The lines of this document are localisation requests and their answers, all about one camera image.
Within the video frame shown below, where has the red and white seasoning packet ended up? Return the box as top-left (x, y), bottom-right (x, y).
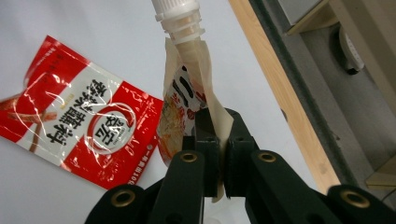
top-left (0, 35), bottom-right (164, 190)

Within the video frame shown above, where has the beige spouted sauce pouch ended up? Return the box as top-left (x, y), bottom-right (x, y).
top-left (151, 0), bottom-right (235, 203)

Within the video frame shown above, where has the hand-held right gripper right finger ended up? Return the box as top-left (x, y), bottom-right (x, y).
top-left (223, 107), bottom-right (260, 199)

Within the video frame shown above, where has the white round object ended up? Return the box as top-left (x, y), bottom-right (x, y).
top-left (337, 24), bottom-right (365, 76)

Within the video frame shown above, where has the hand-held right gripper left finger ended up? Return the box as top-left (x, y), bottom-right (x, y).
top-left (181, 106), bottom-right (220, 199)

